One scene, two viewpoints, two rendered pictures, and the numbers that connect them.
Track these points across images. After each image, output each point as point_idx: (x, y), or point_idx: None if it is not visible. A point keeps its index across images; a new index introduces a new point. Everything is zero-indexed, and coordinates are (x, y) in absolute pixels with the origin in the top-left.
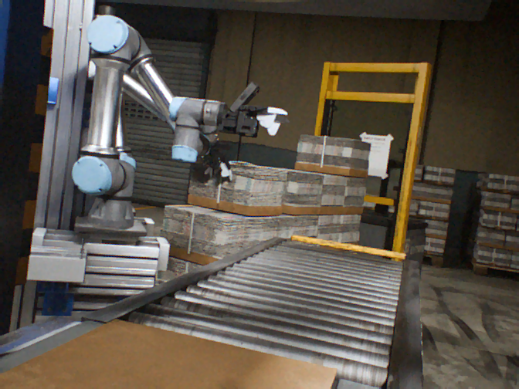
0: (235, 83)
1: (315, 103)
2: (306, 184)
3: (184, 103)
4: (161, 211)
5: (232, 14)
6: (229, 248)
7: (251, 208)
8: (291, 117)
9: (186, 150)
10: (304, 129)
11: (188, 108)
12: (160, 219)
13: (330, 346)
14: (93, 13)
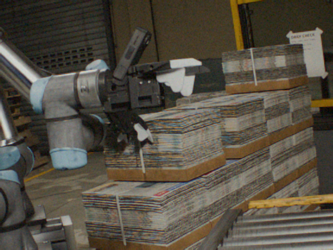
0: (139, 6)
1: (225, 6)
2: (245, 116)
3: (49, 86)
4: (97, 156)
5: None
6: (173, 230)
7: (187, 171)
8: (205, 25)
9: (68, 153)
10: (222, 33)
11: (56, 92)
12: (98, 166)
13: None
14: None
